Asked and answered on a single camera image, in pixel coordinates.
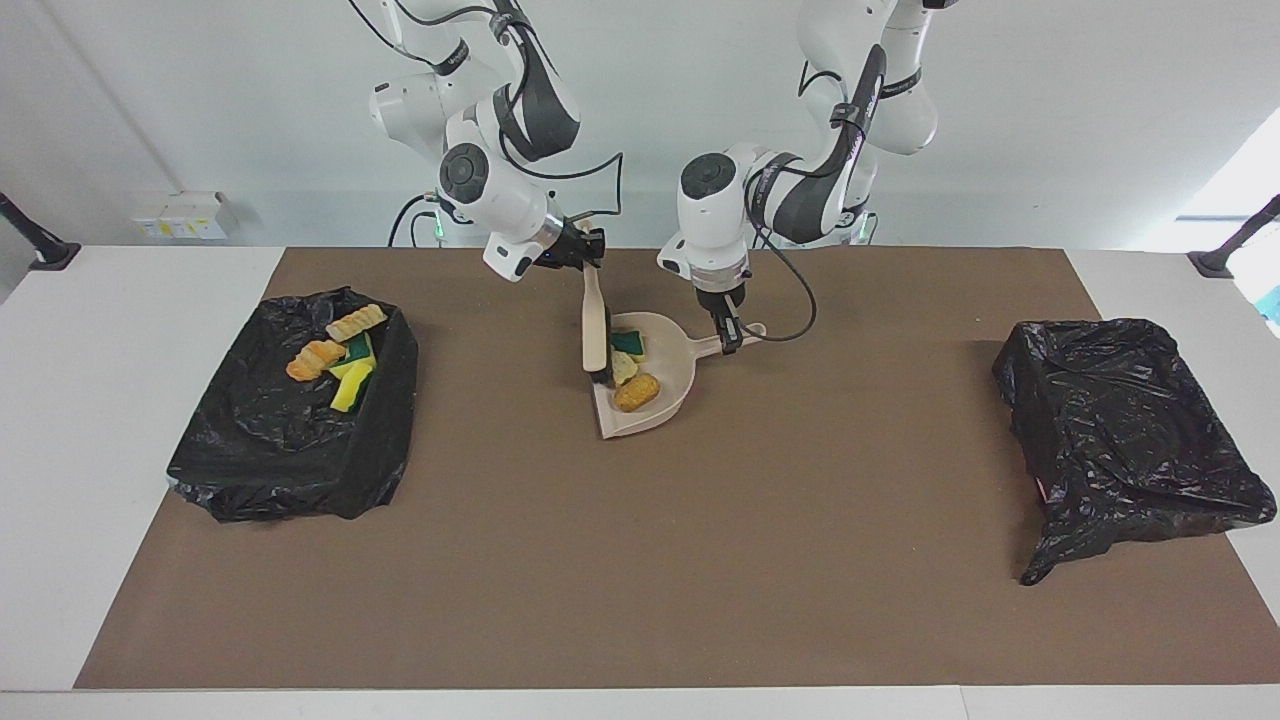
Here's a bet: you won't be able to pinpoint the beige plastic dustpan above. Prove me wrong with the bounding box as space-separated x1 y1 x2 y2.
592 312 768 439

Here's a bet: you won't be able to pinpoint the beige hand brush black bristles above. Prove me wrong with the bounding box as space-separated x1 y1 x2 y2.
581 262 615 386

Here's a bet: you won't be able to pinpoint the brown bread roll toy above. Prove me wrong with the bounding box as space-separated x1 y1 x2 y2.
613 373 661 413

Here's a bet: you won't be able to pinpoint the orange croissant toy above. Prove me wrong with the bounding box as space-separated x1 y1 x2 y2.
285 339 348 383

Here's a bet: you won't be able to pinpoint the black bag-lined trash bin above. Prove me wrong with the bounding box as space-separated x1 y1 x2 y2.
166 287 419 523

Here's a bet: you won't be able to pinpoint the right black bag bin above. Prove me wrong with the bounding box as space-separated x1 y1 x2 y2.
992 319 1278 587

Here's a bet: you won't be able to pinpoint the brown table mat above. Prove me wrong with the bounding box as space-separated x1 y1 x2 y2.
75 247 1280 689

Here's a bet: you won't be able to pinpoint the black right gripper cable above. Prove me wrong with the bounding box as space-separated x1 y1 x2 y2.
345 0 626 226

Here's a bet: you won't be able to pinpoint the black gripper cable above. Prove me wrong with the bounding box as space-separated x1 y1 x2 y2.
740 60 820 344
345 0 626 226

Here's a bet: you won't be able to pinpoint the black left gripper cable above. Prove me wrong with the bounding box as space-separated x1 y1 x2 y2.
740 60 820 344

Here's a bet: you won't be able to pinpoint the black right arm base cable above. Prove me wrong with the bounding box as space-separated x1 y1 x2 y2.
388 195 441 248

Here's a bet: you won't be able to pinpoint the white wall box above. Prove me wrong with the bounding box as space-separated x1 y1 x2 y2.
132 192 229 241

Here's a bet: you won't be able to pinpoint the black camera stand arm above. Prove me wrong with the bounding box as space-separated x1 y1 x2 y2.
1188 195 1280 279
0 192 81 272

